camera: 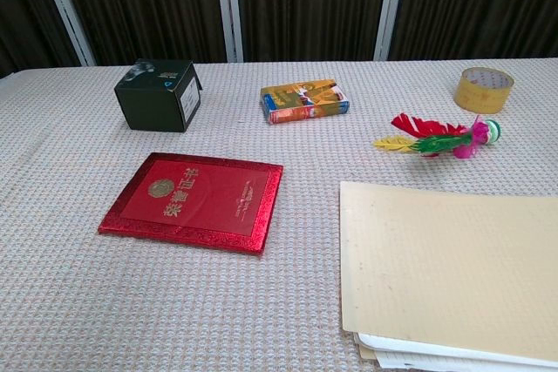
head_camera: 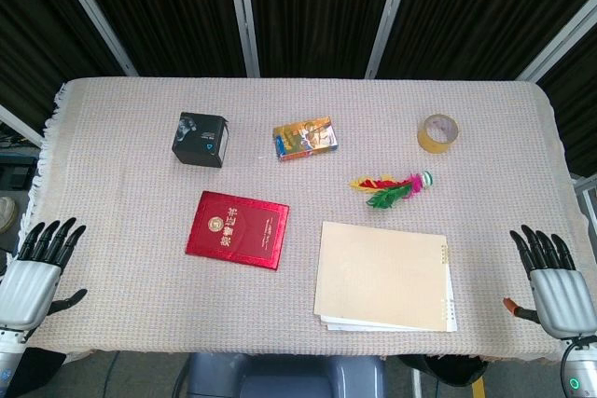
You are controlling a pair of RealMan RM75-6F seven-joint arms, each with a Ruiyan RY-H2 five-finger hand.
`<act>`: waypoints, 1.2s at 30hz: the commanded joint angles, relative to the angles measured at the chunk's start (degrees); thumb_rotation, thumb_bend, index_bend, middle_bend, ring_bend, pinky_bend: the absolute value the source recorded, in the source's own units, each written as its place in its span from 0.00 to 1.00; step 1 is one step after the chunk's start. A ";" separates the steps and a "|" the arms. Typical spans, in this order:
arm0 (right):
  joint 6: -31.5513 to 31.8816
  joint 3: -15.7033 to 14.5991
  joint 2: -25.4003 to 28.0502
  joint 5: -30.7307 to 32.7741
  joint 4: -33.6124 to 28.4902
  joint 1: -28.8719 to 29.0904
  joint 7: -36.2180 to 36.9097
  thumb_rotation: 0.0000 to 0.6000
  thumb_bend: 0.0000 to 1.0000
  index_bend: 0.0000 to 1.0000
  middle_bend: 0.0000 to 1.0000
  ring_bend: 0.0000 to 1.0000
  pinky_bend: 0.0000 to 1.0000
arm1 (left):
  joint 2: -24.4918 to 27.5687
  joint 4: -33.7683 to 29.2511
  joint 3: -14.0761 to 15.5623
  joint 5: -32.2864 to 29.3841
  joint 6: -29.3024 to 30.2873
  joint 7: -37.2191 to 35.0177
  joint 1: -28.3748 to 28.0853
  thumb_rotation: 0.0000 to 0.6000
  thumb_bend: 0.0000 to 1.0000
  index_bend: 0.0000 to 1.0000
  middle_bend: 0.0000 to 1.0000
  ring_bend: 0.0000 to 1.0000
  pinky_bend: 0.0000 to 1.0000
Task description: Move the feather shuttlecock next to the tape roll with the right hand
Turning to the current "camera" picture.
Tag dark ribbed partition panel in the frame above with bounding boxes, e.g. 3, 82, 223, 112
234, 0, 392, 64
52, 0, 228, 66
389, 0, 558, 62
0, 0, 80, 79

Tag clear packing tape roll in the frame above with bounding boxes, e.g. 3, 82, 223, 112
454, 66, 515, 110

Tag white partition post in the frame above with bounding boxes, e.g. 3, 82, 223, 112
33, 0, 97, 68
373, 0, 410, 62
213, 0, 244, 64

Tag colourful feather shuttlecock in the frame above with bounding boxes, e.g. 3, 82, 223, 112
373, 112, 503, 159

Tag beige file folder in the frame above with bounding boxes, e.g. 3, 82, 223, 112
338, 180, 558, 372

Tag white waffle tablecloth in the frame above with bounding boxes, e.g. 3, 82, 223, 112
0, 57, 558, 372

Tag black cardboard box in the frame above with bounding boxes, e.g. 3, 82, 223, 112
113, 58, 204, 133

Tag orange card pack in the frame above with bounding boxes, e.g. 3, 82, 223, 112
260, 78, 351, 125

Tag red certificate folder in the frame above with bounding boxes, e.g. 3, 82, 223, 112
97, 152, 284, 256

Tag white paper sheets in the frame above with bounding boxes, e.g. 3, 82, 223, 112
353, 331, 454, 372

